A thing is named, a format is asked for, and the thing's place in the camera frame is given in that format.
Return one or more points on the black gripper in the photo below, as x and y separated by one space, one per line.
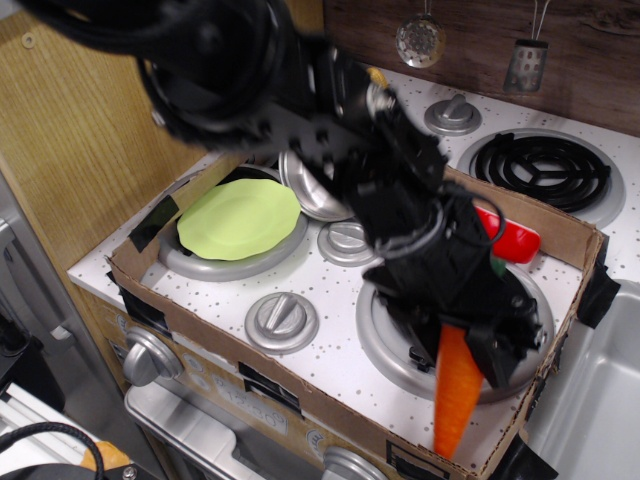
422 276

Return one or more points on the orange toy carrot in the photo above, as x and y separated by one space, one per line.
463 358

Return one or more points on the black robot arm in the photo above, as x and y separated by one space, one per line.
237 75

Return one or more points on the light green plate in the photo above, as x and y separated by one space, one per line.
239 219

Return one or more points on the front right black burner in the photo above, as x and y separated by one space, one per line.
388 347

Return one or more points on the black burner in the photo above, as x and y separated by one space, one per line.
561 170
388 347

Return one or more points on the middle silver stove knob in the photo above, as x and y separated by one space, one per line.
343 244

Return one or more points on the silver stove knob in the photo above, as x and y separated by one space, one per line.
281 323
453 117
343 244

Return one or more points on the grey toy sink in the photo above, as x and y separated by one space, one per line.
586 423

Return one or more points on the front silver stove knob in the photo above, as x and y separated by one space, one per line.
281 323

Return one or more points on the back right black burner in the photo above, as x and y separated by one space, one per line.
561 170

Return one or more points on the silver oven knob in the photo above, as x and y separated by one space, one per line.
342 464
149 358

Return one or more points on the silver metal pot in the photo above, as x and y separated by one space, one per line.
315 201

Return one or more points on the back silver stove knob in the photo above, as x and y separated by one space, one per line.
453 117

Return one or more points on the hanging silver grater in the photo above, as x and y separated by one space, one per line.
527 63

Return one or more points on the yellow toy corn cob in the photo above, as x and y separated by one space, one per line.
377 77

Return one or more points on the hanging silver strainer spoon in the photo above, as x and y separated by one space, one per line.
420 39

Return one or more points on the brown cardboard fence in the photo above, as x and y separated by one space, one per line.
330 391

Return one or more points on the silver oven front knob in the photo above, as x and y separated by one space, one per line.
149 358

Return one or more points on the silver oven door handle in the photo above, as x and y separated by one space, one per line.
210 440

